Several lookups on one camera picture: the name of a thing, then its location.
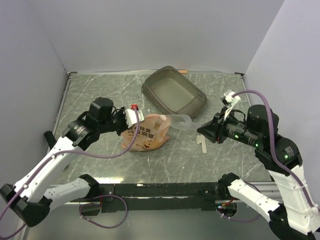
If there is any grey plastic litter box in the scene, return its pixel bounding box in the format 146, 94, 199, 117
141, 65, 208, 118

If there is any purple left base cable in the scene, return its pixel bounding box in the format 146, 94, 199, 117
78, 194, 129, 229

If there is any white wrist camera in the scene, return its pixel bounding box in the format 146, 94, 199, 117
124, 104, 145, 127
221, 89, 241, 120

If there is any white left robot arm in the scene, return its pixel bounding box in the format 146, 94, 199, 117
0, 97, 139, 227

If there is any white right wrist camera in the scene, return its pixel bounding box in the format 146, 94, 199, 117
221, 89, 241, 120

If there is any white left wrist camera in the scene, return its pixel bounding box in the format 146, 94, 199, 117
124, 104, 145, 127

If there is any white bag sealing clip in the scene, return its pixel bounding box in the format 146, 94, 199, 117
196, 134, 207, 154

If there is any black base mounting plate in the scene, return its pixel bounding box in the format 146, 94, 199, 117
68, 182, 247, 213

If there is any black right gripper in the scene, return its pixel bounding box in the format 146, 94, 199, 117
195, 104, 259, 145

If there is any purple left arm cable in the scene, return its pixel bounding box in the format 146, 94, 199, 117
0, 107, 141, 238

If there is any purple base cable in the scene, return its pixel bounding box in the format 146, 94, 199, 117
216, 197, 262, 223
78, 194, 129, 229

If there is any orange cat litter bag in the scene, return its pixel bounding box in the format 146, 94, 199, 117
129, 114, 171, 152

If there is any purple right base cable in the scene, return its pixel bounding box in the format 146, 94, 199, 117
216, 197, 262, 223

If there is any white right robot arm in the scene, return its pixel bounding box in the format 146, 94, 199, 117
197, 104, 320, 240

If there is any clear plastic litter scoop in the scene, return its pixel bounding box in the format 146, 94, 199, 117
166, 114, 202, 132

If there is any black perforated bracket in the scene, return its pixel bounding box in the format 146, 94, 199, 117
43, 130, 57, 153

